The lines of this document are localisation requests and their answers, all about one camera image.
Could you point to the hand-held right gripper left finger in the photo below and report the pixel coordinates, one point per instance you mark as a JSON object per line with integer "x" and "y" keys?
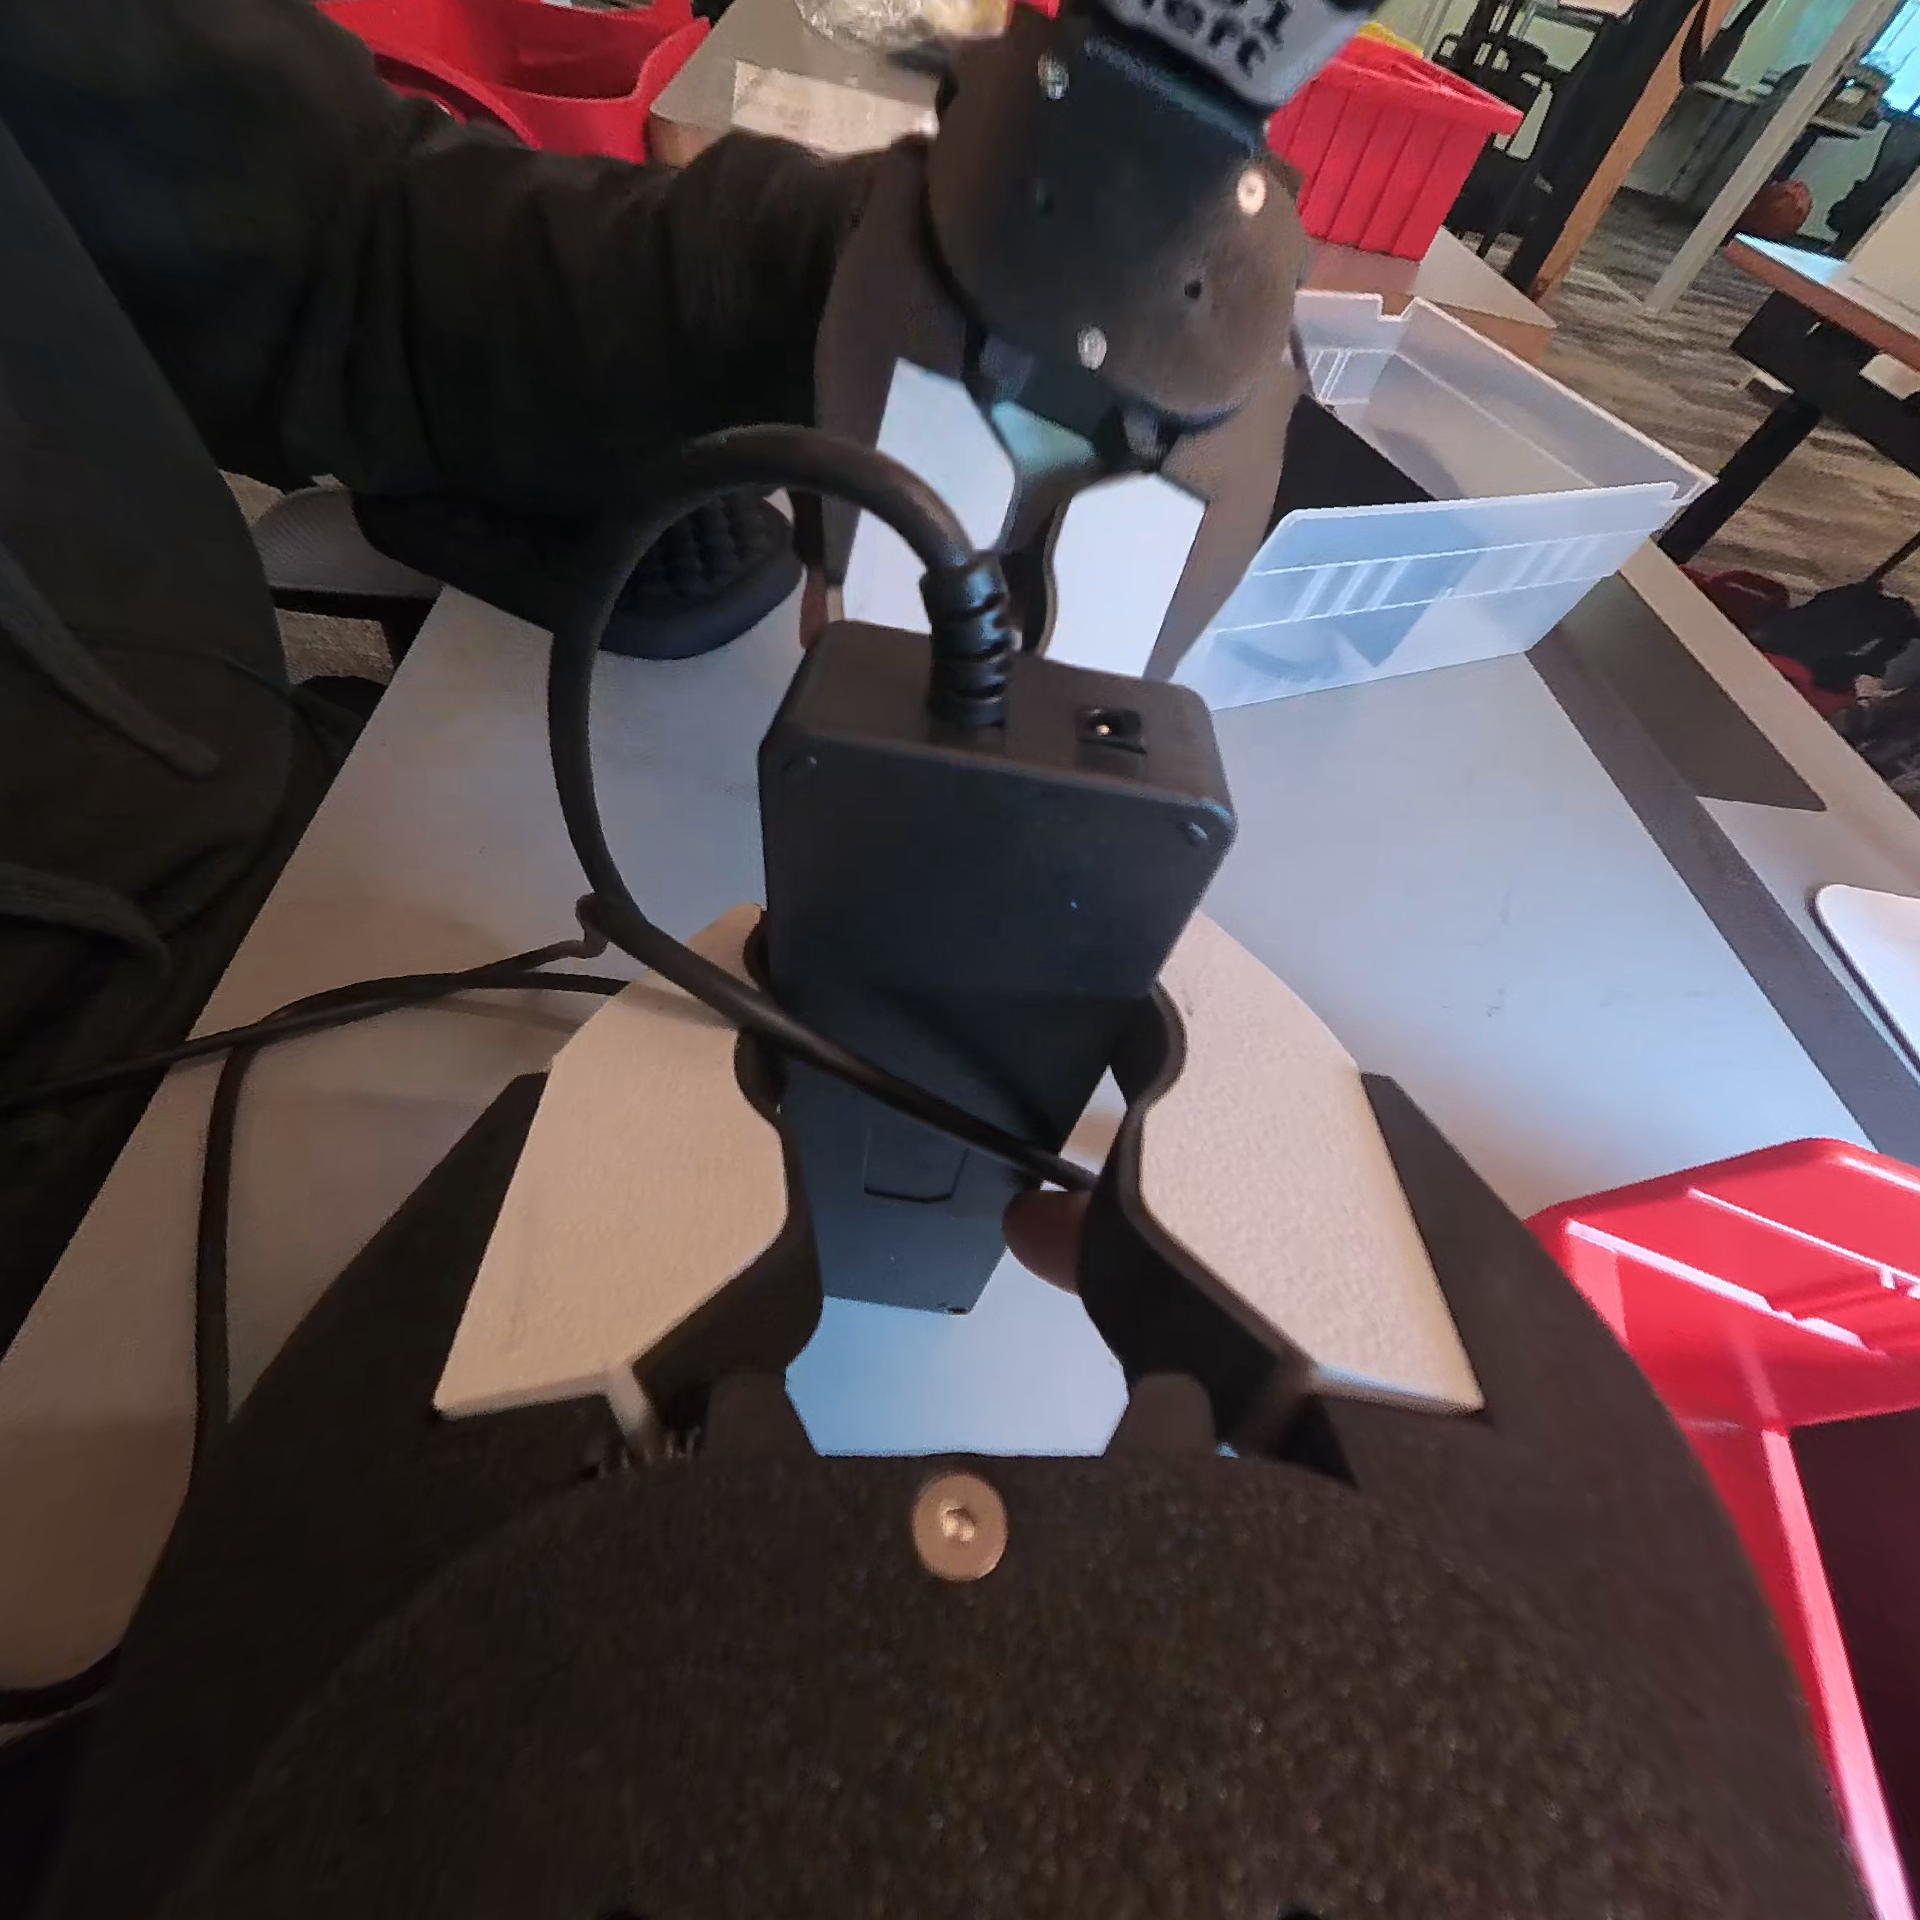
{"x": 631, "y": 1201}

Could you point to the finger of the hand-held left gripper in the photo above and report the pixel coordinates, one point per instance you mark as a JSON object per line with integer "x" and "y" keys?
{"x": 938, "y": 442}
{"x": 1125, "y": 571}

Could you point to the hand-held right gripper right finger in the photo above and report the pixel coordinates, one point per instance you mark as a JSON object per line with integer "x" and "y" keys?
{"x": 1290, "y": 1201}

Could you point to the clear plastic bin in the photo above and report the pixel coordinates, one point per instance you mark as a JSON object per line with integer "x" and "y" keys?
{"x": 1424, "y": 601}

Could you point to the red plastic bin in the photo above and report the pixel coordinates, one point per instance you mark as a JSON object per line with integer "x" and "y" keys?
{"x": 1725, "y": 1274}

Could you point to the person's left forearm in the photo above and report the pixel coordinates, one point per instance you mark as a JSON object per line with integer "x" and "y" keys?
{"x": 451, "y": 300}

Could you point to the person's right hand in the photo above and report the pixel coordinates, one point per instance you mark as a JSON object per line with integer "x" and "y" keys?
{"x": 1047, "y": 1239}

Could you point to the red ribbed bin white label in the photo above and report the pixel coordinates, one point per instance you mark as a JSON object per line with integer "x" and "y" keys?
{"x": 1394, "y": 150}

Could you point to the background wooden table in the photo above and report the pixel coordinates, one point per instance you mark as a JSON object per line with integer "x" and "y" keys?
{"x": 1814, "y": 285}

